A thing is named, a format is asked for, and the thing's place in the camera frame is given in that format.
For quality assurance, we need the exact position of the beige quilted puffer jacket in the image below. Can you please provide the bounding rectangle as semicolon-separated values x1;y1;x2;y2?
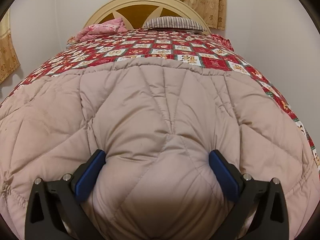
1;57;319;239

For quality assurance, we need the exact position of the floral folded cloth pile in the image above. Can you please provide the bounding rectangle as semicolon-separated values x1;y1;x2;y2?
66;36;76;48

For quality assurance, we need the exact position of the red teddy bear bedspread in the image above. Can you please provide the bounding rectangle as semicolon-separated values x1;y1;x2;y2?
16;29;319;164

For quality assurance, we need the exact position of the red cloth at bedside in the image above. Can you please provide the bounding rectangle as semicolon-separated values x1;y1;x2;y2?
210;34;234;51

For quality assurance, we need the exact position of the pink folded blanket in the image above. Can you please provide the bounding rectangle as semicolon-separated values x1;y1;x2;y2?
75;18;128;42

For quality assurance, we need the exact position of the striped pillow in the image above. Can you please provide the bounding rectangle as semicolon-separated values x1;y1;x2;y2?
142;16;207;32

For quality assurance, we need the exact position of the cream arched wooden headboard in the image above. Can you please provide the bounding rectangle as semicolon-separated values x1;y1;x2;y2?
85;0;211;35

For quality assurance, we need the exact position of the left wall gold curtain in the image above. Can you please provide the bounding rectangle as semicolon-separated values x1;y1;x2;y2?
0;10;21;83

